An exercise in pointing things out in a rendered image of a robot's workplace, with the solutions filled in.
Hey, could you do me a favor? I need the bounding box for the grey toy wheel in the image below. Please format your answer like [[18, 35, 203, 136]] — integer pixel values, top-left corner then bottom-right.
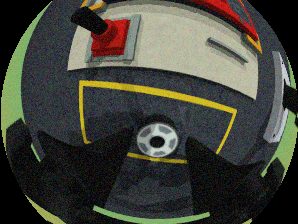
[[134, 113, 180, 159]]

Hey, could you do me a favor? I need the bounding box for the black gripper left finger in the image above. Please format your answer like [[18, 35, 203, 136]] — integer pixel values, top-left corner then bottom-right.
[[37, 127, 134, 209]]

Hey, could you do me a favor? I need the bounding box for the yellow rectangular outline on table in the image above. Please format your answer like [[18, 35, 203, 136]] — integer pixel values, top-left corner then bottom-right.
[[78, 80, 237, 164]]

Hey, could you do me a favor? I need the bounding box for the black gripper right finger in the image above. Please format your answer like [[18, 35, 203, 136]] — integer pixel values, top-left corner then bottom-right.
[[185, 136, 266, 216]]

